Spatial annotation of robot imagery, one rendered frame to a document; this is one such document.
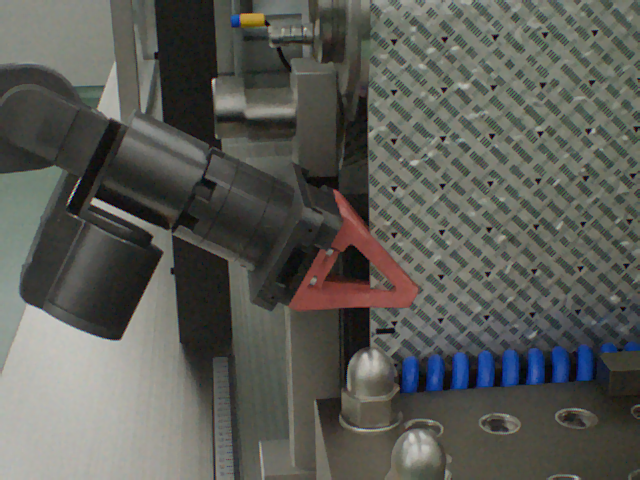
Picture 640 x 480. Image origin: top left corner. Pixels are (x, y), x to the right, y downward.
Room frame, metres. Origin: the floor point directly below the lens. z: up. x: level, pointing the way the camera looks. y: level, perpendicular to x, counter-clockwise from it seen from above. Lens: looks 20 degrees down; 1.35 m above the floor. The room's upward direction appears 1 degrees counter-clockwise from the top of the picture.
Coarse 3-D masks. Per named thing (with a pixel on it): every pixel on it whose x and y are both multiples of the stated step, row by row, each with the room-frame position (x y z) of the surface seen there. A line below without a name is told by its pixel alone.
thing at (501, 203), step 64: (384, 128) 0.64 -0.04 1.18; (448, 128) 0.65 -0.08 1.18; (512, 128) 0.65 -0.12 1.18; (576, 128) 0.65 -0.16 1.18; (384, 192) 0.64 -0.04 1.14; (448, 192) 0.65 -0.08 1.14; (512, 192) 0.65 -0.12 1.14; (576, 192) 0.65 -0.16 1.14; (448, 256) 0.65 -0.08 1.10; (512, 256) 0.65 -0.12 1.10; (576, 256) 0.65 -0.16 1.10; (384, 320) 0.64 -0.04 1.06; (448, 320) 0.65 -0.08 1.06; (512, 320) 0.65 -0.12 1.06; (576, 320) 0.65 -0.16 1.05
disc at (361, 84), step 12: (360, 0) 0.64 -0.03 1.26; (360, 12) 0.64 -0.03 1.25; (360, 24) 0.64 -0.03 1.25; (360, 36) 0.64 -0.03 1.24; (360, 48) 0.64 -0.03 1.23; (360, 60) 0.64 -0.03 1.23; (360, 72) 0.64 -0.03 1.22; (360, 84) 0.64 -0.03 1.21; (348, 96) 0.70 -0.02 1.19; (360, 96) 0.65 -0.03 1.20; (348, 108) 0.70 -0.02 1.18; (360, 108) 0.66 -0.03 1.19
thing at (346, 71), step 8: (352, 0) 0.65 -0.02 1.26; (352, 8) 0.65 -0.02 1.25; (352, 16) 0.65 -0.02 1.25; (352, 24) 0.65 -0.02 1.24; (352, 32) 0.65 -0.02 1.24; (352, 40) 0.65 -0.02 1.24; (352, 48) 0.65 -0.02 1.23; (344, 56) 0.67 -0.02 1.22; (352, 56) 0.65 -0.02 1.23; (336, 64) 0.72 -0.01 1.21; (344, 64) 0.67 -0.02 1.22; (352, 64) 0.65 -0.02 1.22; (336, 72) 0.72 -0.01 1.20; (344, 72) 0.67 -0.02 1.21; (352, 72) 0.66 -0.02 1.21; (344, 80) 0.68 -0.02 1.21; (352, 80) 0.66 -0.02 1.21; (344, 88) 0.68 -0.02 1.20; (352, 88) 0.67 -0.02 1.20
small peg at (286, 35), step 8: (288, 24) 0.70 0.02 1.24; (296, 24) 0.70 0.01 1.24; (304, 24) 0.71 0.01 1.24; (272, 32) 0.70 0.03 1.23; (280, 32) 0.70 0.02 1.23; (288, 32) 0.70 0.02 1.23; (296, 32) 0.70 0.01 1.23; (304, 32) 0.70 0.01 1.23; (312, 32) 0.70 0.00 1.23; (272, 40) 0.70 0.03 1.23; (280, 40) 0.70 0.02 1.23; (288, 40) 0.70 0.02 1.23; (296, 40) 0.70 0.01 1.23; (304, 40) 0.70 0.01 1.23; (312, 40) 0.70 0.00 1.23
